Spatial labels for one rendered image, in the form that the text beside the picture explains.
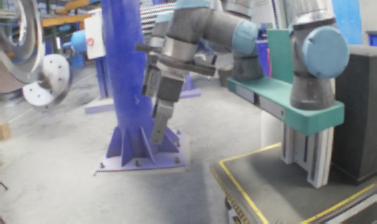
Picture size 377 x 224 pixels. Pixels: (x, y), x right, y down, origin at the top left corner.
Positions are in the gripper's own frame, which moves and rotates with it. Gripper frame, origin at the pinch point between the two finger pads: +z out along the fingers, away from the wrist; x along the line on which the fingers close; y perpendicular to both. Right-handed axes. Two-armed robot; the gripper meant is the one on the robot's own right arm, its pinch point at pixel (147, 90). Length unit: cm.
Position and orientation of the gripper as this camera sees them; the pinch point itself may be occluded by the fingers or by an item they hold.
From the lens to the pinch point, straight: 107.5
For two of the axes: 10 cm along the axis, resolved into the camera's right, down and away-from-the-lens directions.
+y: 9.3, 2.1, 3.1
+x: -3.0, -0.6, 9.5
